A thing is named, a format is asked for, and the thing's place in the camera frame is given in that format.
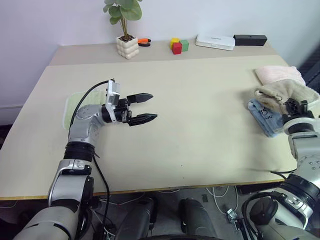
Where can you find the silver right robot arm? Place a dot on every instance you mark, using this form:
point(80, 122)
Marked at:
point(305, 142)

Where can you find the red wooden cube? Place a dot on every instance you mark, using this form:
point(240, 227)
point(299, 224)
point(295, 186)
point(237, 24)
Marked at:
point(176, 48)

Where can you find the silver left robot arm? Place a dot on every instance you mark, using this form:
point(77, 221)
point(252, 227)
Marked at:
point(82, 125)

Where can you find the flat white box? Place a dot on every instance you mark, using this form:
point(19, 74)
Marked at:
point(215, 42)

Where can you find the folded pink towel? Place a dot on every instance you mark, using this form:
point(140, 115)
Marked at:
point(277, 73)

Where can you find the green plant in white pot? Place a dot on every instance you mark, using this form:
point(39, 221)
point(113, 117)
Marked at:
point(127, 47)

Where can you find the orange and black pliers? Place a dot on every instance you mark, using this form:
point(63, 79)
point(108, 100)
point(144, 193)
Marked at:
point(143, 41)

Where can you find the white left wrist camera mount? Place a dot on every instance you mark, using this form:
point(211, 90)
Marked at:
point(113, 92)

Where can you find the folded light blue towel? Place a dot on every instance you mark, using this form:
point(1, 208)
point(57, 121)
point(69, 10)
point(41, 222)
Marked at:
point(265, 120)

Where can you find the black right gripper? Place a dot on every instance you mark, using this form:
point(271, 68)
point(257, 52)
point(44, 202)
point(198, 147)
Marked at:
point(296, 108)

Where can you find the black flat bar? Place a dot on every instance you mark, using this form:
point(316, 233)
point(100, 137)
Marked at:
point(242, 230)

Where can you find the green wooden cube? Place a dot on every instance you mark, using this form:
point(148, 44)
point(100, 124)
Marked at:
point(185, 45)

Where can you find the beige towel with white trim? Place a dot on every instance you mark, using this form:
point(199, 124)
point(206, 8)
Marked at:
point(287, 91)

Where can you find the dark rounded grey shape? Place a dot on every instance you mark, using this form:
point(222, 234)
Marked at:
point(195, 220)
point(137, 217)

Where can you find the yellow wooden cube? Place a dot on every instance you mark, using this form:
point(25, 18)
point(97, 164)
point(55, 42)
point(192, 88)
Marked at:
point(175, 41)

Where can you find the dark rectangular speaker box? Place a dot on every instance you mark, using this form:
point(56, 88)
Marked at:
point(250, 40)

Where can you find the folded light green towel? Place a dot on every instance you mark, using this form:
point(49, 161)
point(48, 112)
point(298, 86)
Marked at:
point(72, 105)

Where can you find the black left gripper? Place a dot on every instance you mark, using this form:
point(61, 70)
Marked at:
point(123, 112)

